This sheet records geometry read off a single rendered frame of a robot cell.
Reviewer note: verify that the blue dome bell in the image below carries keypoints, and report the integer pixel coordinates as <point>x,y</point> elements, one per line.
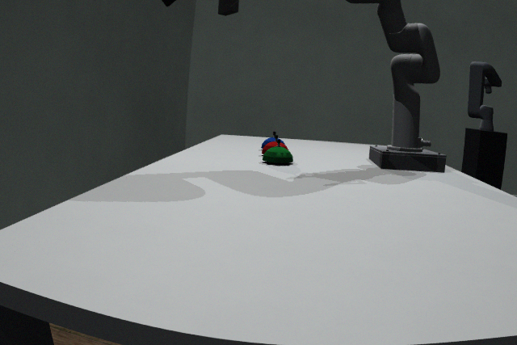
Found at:
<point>268,140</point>

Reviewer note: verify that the red dome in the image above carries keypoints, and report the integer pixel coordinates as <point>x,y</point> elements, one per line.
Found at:
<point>273,144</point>

